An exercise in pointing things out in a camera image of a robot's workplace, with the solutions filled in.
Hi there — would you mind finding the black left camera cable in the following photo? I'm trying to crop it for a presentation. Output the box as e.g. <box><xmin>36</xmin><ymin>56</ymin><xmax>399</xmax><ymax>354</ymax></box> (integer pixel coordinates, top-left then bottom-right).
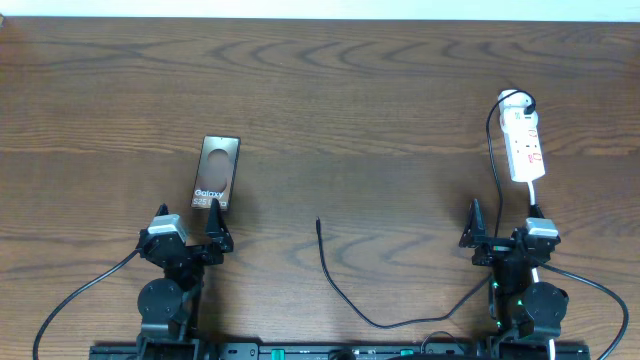
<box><xmin>31</xmin><ymin>248</ymin><xmax>142</xmax><ymax>360</ymax></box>

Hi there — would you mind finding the black charger cable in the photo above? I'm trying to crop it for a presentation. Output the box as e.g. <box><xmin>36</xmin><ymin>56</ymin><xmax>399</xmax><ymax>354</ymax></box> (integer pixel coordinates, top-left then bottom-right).
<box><xmin>315</xmin><ymin>88</ymin><xmax>538</xmax><ymax>330</ymax></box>

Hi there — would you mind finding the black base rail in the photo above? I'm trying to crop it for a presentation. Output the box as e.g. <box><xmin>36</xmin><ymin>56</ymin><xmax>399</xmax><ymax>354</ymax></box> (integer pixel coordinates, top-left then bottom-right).
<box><xmin>89</xmin><ymin>341</ymin><xmax>591</xmax><ymax>360</ymax></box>

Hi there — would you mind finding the black camera cable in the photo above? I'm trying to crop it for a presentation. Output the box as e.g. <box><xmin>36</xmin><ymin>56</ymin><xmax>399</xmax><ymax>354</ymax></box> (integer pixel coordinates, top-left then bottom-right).
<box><xmin>31</xmin><ymin>248</ymin><xmax>142</xmax><ymax>360</ymax></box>
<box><xmin>537</xmin><ymin>260</ymin><xmax>630</xmax><ymax>360</ymax></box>

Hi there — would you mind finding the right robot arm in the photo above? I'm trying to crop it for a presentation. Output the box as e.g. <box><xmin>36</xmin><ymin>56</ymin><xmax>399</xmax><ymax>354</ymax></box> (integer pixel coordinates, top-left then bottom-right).
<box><xmin>459</xmin><ymin>200</ymin><xmax>569</xmax><ymax>359</ymax></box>

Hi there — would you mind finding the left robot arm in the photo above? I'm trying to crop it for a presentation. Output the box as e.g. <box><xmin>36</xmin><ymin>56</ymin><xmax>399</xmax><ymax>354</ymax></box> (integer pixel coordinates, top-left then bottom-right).
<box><xmin>136</xmin><ymin>200</ymin><xmax>234</xmax><ymax>359</ymax></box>

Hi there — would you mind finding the white power strip cord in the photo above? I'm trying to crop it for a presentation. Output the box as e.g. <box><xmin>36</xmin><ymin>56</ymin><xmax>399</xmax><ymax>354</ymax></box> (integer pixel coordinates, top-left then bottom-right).
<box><xmin>527</xmin><ymin>180</ymin><xmax>557</xmax><ymax>360</ymax></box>

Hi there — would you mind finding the white power strip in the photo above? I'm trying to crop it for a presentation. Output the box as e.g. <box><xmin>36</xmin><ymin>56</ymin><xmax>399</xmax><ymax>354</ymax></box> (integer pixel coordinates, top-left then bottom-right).
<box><xmin>498</xmin><ymin>89</ymin><xmax>545</xmax><ymax>183</ymax></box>

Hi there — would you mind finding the black right camera cable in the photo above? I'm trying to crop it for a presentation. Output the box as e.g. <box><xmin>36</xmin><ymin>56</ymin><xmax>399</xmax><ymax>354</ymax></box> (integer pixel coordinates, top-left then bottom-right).
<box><xmin>537</xmin><ymin>260</ymin><xmax>630</xmax><ymax>360</ymax></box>

